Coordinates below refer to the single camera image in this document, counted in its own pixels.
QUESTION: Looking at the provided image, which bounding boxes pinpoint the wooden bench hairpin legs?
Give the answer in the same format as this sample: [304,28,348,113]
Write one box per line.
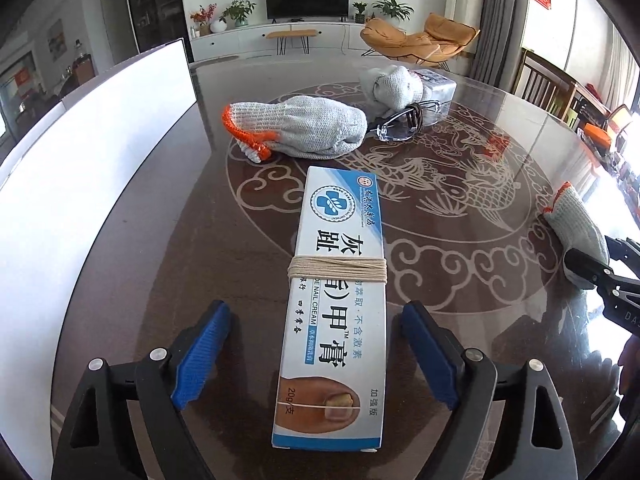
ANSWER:
[265,29,318,56]

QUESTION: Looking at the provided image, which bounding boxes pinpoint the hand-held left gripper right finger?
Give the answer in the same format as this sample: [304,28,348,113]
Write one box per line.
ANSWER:
[399,300,581,480]

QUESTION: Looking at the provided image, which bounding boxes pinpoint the blue white cream box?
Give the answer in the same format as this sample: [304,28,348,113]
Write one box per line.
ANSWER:
[271,166,388,453]

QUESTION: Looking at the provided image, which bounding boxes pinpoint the dining table with chairs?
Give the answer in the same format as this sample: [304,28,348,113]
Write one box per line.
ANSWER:
[60,50,96,96]

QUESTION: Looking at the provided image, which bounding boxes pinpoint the large leafy potted plant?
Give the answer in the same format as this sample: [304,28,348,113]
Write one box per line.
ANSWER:
[371,0,415,23]

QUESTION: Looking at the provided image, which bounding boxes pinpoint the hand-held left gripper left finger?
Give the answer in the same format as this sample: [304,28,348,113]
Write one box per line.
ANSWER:
[52,299,233,480]

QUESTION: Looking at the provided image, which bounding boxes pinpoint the white cardboard box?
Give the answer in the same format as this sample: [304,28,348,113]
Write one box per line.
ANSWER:
[0,39,199,480]

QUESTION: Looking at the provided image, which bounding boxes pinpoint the grey curtain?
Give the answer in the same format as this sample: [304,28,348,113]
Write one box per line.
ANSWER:
[470,0,531,93]

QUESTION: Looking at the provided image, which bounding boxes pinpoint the safety glasses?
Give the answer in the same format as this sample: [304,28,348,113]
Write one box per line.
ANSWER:
[367,100,443,143]

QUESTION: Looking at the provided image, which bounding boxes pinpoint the white knit glove orange cuff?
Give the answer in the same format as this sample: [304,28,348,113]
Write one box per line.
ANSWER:
[540,181,610,288]
[359,65,431,118]
[221,95,368,163]

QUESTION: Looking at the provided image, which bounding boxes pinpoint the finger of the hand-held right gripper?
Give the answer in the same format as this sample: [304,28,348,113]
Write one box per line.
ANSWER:
[564,247,626,291]
[604,236,640,263]

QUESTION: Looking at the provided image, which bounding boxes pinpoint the dark glass display cabinet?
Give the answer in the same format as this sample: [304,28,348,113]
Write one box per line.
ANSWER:
[122,0,190,56]

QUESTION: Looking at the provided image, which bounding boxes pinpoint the clear plastic case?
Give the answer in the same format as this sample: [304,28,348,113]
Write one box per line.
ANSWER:
[410,69,457,121]

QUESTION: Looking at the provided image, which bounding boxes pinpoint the orange lounge chair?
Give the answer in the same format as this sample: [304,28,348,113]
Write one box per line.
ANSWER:
[360,12,481,73]

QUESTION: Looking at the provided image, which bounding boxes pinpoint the green potted plant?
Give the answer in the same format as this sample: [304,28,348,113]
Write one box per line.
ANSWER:
[219,0,257,28]

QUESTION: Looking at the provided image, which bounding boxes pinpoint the red flower arrangement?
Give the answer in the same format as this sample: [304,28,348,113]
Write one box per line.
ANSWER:
[190,4,219,37]

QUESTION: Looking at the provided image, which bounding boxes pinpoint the wooden chair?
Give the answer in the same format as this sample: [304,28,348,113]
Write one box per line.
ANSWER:
[512,47,576,118]

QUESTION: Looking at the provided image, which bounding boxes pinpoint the framed painting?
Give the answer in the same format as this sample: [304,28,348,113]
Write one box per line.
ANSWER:
[47,19,68,63]

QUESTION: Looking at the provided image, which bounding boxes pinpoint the white TV cabinet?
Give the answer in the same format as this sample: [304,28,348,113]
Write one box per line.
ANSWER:
[190,22,371,63]

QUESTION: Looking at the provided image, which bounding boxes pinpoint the orange box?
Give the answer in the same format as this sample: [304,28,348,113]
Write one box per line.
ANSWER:
[585,105,633,148]

